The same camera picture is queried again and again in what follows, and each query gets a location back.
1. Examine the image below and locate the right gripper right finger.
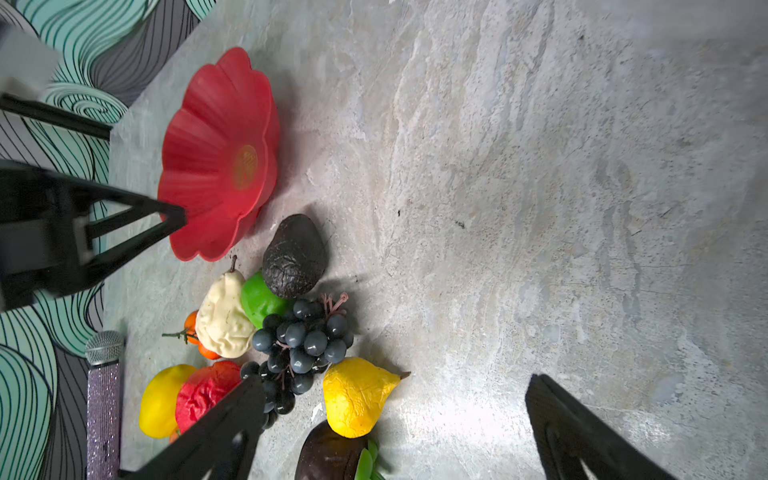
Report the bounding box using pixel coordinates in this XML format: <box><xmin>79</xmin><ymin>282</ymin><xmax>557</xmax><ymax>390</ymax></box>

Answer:
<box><xmin>525</xmin><ymin>374</ymin><xmax>672</xmax><ymax>479</ymax></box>

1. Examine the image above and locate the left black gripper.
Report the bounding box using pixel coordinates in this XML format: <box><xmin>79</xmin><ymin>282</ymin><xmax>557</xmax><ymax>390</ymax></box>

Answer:
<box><xmin>1</xmin><ymin>160</ymin><xmax>186</xmax><ymax>312</ymax></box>

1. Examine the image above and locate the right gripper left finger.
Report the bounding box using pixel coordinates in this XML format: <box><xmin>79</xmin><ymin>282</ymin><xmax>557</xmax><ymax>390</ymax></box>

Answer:
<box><xmin>122</xmin><ymin>377</ymin><xmax>265</xmax><ymax>479</ymax></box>

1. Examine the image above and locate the red wrinkled fake pepper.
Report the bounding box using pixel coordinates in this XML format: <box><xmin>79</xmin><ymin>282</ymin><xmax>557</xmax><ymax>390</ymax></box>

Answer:
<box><xmin>175</xmin><ymin>361</ymin><xmax>241</xmax><ymax>434</ymax></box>

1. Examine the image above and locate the red flower-shaped fruit bowl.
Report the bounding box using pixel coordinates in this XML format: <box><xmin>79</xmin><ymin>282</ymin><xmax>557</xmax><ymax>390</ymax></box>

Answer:
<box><xmin>158</xmin><ymin>47</ymin><xmax>280</xmax><ymax>262</ymax></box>

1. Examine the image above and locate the cream white fake pear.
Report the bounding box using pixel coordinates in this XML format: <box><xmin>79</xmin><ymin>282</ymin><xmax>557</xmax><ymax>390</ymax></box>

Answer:
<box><xmin>196</xmin><ymin>256</ymin><xmax>257</xmax><ymax>359</ymax></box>

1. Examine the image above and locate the dark brown fake avocado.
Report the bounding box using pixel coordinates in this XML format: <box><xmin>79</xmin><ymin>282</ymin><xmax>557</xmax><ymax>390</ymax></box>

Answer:
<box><xmin>261</xmin><ymin>214</ymin><xmax>329</xmax><ymax>299</ymax></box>

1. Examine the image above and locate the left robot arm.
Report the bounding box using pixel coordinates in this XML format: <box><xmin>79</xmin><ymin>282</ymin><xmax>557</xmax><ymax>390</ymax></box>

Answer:
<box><xmin>1</xmin><ymin>22</ymin><xmax>186</xmax><ymax>311</ymax></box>

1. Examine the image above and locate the large yellow fake lemon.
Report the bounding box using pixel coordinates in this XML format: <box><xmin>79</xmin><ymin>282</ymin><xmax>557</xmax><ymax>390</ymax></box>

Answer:
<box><xmin>138</xmin><ymin>364</ymin><xmax>197</xmax><ymax>439</ymax></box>

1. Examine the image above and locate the orange fake tomato right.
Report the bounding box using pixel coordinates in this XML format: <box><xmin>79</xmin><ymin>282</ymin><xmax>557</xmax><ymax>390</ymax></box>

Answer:
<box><xmin>197</xmin><ymin>344</ymin><xmax>221</xmax><ymax>361</ymax></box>

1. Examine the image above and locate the orange fake tomato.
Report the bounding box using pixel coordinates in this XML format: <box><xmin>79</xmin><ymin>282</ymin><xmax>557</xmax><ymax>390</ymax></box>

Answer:
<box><xmin>162</xmin><ymin>310</ymin><xmax>200</xmax><ymax>345</ymax></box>
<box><xmin>197</xmin><ymin>344</ymin><xmax>221</xmax><ymax>361</ymax></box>

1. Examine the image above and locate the orange fake tomato left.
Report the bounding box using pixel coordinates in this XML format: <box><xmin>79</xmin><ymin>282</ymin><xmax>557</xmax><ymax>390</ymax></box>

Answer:
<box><xmin>162</xmin><ymin>310</ymin><xmax>200</xmax><ymax>345</ymax></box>

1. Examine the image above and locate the black fake grape bunch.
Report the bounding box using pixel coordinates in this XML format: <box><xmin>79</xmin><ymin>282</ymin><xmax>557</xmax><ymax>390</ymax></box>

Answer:
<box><xmin>240</xmin><ymin>293</ymin><xmax>355</xmax><ymax>430</ymax></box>

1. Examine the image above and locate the small yellow fake lemon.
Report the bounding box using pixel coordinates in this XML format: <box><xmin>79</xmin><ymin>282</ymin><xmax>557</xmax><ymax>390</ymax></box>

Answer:
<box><xmin>323</xmin><ymin>357</ymin><xmax>410</xmax><ymax>439</ymax></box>

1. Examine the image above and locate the green fake lime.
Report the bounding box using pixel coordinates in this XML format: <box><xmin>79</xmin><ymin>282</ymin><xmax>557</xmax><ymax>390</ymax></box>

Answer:
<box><xmin>241</xmin><ymin>271</ymin><xmax>293</xmax><ymax>329</ymax></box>

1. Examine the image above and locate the purple glitter microphone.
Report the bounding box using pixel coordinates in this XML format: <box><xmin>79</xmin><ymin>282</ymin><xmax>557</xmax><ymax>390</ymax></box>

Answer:
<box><xmin>85</xmin><ymin>330</ymin><xmax>125</xmax><ymax>480</ymax></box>

